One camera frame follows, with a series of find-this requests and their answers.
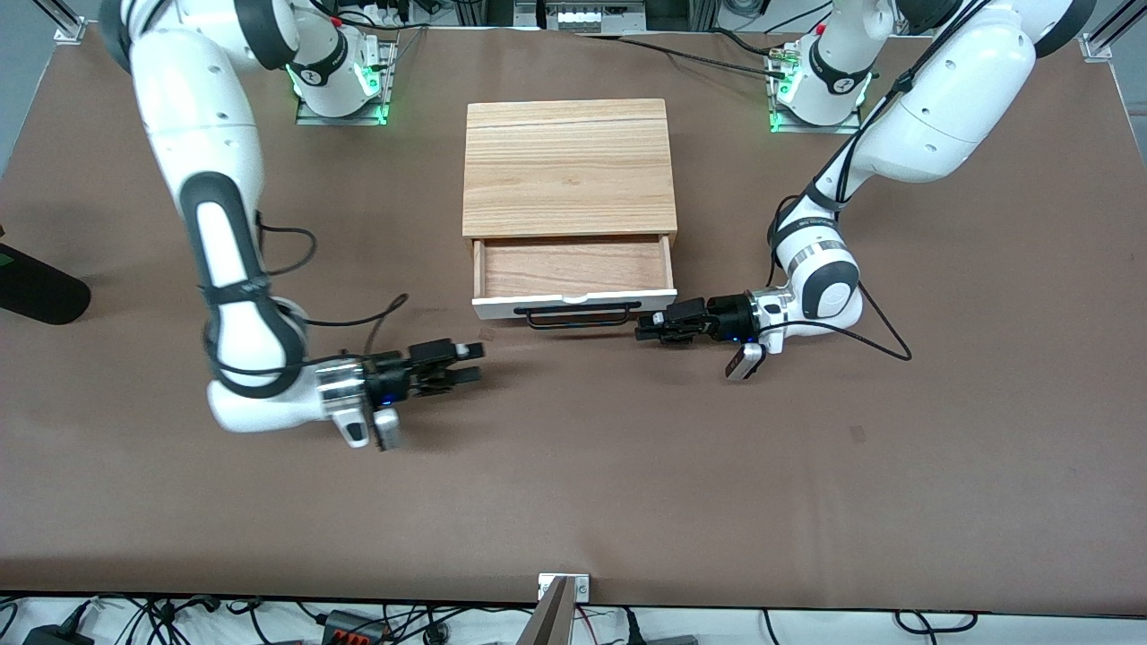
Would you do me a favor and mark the grey power strip box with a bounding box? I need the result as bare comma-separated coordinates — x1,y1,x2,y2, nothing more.
544,0,649,36

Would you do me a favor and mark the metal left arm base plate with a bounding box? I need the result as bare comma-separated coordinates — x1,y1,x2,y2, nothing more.
767,49,865,136

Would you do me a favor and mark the black metal drawer handle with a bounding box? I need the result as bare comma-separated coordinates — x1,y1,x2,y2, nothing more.
513,301,643,331

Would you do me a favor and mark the wooden drawer cabinet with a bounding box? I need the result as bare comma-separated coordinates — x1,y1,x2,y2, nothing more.
461,98,680,262

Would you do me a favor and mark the orange and black device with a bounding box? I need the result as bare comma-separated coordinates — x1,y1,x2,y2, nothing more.
320,608,393,645

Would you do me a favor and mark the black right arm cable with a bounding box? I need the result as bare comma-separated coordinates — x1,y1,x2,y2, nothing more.
202,211,411,377

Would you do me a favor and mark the white-fronted wooden drawer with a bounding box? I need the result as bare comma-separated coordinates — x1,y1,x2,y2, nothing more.
470,234,679,323

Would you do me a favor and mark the black table cable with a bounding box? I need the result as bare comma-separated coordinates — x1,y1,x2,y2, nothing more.
573,30,795,81

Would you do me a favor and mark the white power strip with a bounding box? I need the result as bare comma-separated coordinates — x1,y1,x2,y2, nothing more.
344,0,423,29

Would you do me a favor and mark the silver table edge bracket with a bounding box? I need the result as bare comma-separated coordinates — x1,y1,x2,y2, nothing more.
537,572,592,603

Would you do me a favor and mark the black looped floor cable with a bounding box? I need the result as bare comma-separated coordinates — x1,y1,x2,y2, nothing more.
893,610,980,637

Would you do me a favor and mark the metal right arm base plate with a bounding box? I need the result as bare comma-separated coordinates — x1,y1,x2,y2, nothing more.
295,38,398,127

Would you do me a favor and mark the black floor cable bundle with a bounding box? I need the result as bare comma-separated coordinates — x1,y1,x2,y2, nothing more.
85,595,274,645

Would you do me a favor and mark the black power adapter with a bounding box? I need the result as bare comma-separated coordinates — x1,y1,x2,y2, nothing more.
22,623,96,645

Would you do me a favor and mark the grey slanted post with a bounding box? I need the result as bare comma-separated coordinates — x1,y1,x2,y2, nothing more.
514,575,577,645

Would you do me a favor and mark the black ribbed cylinder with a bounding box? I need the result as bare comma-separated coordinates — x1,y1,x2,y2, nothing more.
0,243,93,327

